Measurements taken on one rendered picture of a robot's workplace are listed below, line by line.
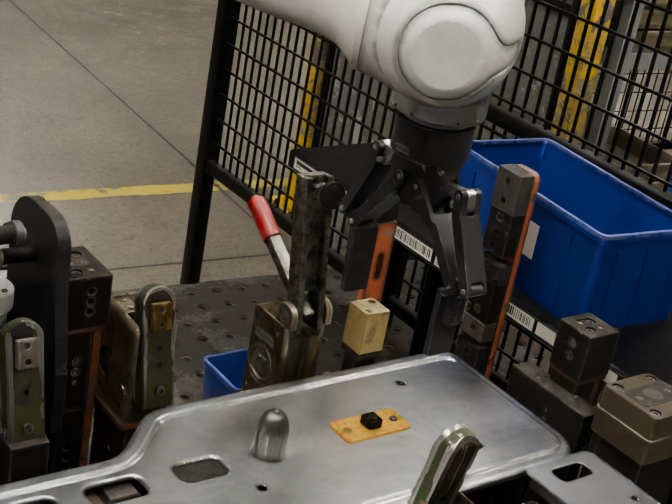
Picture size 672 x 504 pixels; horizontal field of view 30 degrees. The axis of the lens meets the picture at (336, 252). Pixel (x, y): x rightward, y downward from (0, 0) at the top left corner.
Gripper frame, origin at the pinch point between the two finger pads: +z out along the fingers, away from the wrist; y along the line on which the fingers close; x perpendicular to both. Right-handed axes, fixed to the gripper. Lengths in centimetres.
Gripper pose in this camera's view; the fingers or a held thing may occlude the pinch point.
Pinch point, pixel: (395, 309)
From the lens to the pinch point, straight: 124.3
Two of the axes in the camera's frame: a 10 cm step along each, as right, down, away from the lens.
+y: 5.7, 4.3, -7.0
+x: 8.0, -1.2, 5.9
